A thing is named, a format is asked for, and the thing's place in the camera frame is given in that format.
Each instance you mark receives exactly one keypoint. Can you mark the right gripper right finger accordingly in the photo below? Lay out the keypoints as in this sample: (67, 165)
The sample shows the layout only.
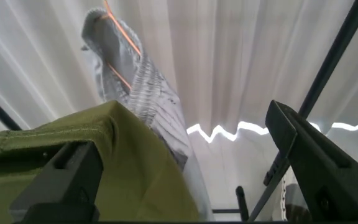
(331, 186)

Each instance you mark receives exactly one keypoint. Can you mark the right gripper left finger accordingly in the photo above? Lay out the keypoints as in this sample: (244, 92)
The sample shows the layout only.
(67, 186)

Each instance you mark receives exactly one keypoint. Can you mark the green garment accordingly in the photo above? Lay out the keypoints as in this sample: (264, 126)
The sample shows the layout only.
(135, 174)

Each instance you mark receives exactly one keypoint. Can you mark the pale grey shorts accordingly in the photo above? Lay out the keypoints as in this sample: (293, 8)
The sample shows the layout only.
(154, 102)

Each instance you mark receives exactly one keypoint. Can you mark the pink clothes hanger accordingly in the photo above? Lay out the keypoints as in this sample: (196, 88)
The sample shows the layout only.
(121, 29)

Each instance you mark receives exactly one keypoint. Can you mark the white laundry basket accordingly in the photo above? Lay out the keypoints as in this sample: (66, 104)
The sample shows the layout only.
(294, 205)

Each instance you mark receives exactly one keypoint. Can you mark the black clothes rack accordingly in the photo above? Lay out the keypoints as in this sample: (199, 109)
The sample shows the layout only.
(331, 59)

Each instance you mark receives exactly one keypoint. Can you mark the white curtain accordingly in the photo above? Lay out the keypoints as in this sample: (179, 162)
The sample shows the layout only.
(244, 62)

